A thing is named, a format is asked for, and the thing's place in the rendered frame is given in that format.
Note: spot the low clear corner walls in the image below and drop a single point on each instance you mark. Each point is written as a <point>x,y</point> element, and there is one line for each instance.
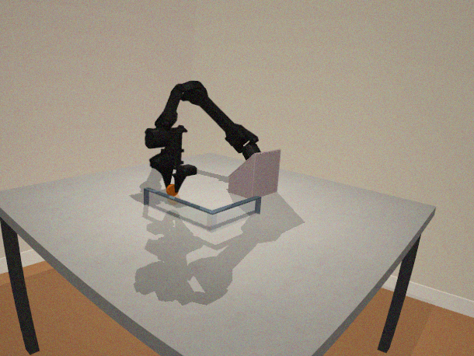
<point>203,220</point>

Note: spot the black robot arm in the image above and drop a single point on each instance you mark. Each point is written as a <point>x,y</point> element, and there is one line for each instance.
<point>164,135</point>

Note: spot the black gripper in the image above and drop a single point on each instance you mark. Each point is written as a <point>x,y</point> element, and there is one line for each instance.
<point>181,171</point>

